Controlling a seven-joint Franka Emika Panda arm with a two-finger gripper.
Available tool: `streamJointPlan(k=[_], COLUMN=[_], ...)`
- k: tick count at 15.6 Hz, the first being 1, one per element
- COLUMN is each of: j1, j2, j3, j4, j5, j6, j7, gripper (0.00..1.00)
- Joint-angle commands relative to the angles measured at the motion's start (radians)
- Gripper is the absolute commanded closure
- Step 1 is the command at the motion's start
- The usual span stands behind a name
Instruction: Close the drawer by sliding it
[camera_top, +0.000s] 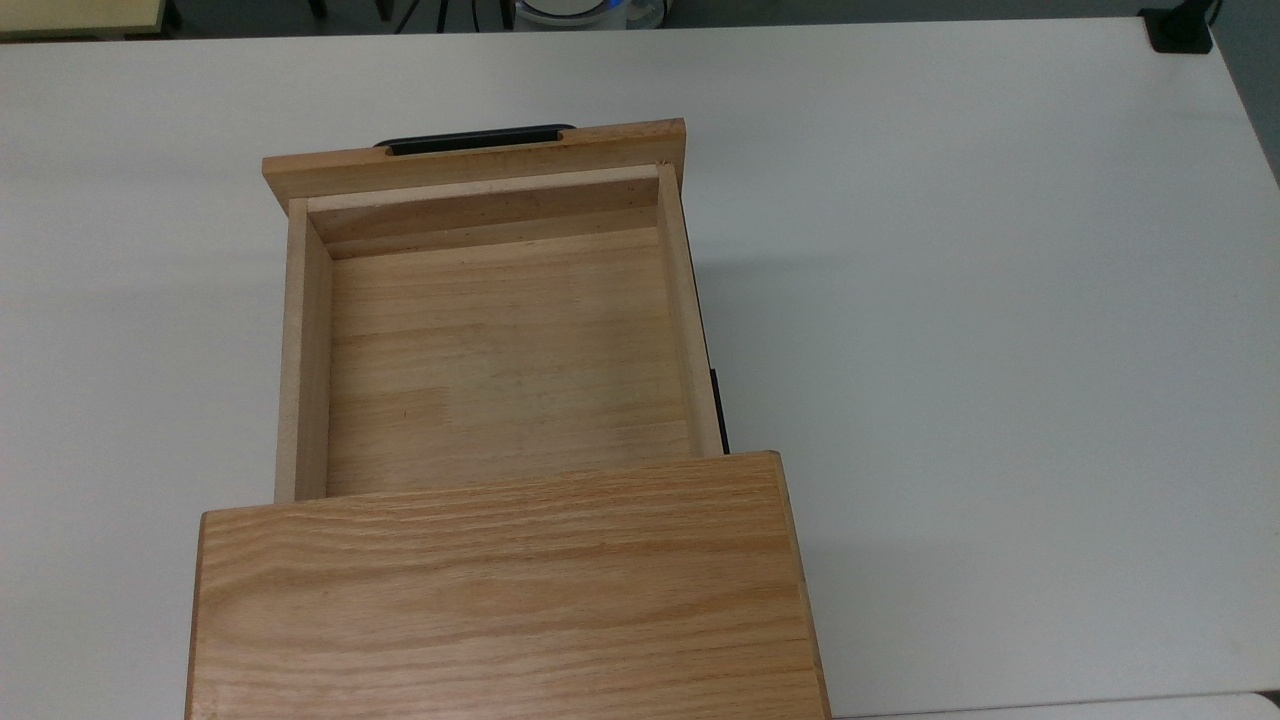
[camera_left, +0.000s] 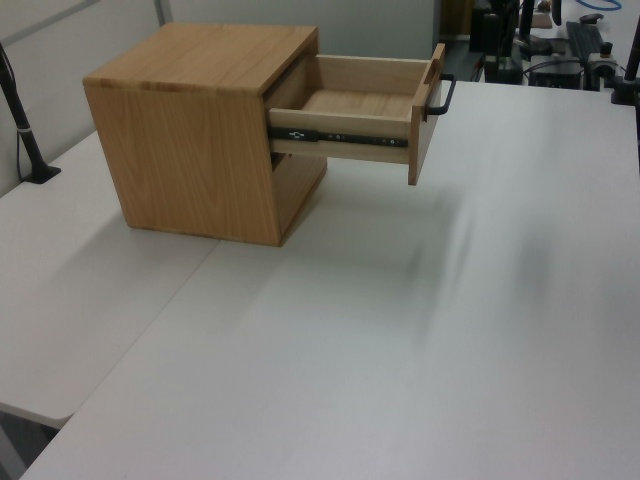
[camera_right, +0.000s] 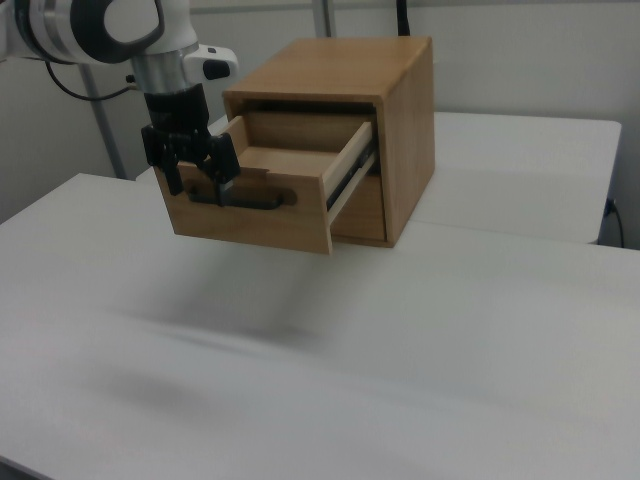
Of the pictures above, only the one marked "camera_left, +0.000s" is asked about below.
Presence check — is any black monitor stand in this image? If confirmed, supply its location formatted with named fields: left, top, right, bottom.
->
left=517, top=0, right=556, bottom=59

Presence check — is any wooden cabinet box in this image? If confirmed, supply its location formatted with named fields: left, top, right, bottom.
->
left=82, top=22, right=329, bottom=248

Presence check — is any wooden drawer with black handle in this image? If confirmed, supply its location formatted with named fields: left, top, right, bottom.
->
left=268, top=42, right=456, bottom=187

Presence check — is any black clamp mount pole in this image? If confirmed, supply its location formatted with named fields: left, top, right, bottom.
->
left=610, top=0, right=640, bottom=106

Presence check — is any black computer tower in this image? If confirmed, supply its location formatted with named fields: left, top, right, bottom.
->
left=469, top=0, right=519, bottom=56

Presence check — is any black electronics box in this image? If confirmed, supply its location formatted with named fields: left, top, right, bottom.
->
left=527, top=62, right=584, bottom=91

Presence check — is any black keyboard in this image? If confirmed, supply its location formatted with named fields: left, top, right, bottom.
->
left=566, top=20, right=607, bottom=62

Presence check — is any black camera stand pole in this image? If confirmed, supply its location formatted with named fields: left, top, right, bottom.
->
left=0, top=42, right=62, bottom=183

